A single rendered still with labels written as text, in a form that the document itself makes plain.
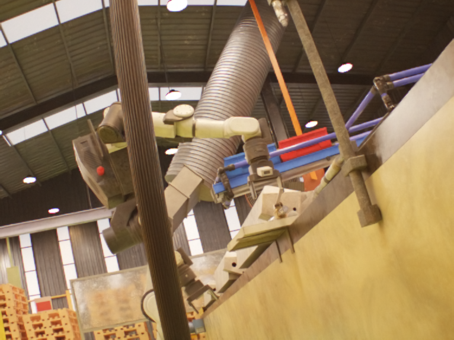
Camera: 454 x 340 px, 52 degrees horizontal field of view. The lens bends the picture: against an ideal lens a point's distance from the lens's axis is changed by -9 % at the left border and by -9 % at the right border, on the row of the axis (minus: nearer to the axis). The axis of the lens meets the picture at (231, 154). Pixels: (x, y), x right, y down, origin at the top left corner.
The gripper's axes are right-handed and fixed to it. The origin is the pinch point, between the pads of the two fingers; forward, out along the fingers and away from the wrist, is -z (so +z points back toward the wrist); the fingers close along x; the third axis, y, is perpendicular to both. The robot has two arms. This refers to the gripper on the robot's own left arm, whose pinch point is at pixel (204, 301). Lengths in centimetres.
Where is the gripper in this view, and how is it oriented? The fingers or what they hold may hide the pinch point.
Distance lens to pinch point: 229.6
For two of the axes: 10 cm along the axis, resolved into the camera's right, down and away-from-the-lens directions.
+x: 7.7, -5.0, 4.0
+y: -1.9, 4.2, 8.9
